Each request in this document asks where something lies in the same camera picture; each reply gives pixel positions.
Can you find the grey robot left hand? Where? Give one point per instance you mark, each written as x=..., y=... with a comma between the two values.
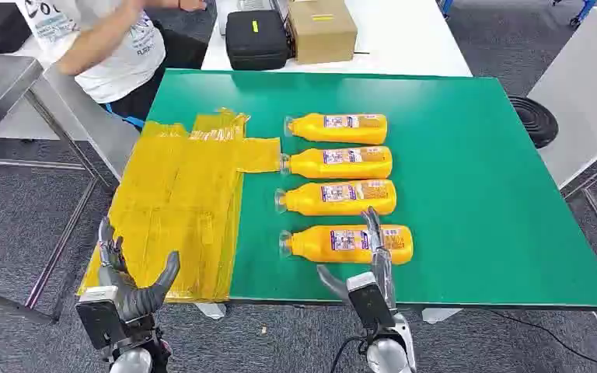
x=139, y=301

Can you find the yellow plastic sheet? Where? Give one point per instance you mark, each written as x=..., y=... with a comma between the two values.
x=175, y=195

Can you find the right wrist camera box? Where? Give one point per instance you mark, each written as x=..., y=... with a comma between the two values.
x=370, y=303

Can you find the blue metal leg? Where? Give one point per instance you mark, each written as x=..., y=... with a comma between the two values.
x=445, y=6

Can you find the brown cardboard box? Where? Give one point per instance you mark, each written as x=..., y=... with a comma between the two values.
x=321, y=36

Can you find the white table foot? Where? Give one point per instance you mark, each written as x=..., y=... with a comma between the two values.
x=440, y=315
x=211, y=310

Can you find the grey steel panel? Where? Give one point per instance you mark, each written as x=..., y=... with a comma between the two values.
x=92, y=123

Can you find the person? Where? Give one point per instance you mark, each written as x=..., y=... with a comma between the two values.
x=118, y=67

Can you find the orange drink bottle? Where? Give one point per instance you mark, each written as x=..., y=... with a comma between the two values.
x=324, y=249
x=339, y=202
x=339, y=131
x=339, y=166

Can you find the black zip case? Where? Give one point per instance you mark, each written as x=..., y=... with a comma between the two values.
x=256, y=43

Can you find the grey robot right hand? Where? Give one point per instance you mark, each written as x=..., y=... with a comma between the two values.
x=381, y=267

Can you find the black round ribbed disc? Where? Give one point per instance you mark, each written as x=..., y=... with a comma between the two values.
x=533, y=121

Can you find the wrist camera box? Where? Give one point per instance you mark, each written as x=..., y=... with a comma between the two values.
x=97, y=322
x=370, y=303

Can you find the grey keyboard device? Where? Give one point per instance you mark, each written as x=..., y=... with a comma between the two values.
x=257, y=4

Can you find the person's left hand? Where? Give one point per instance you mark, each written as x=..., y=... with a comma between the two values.
x=193, y=4

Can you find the white side table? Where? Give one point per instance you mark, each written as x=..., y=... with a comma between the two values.
x=581, y=87

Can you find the blue wheeled chair base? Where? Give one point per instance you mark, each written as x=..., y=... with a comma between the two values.
x=584, y=10

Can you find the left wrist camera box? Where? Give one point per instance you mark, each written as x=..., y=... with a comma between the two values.
x=97, y=322

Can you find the green table mat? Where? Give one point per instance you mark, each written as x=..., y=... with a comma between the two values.
x=458, y=180

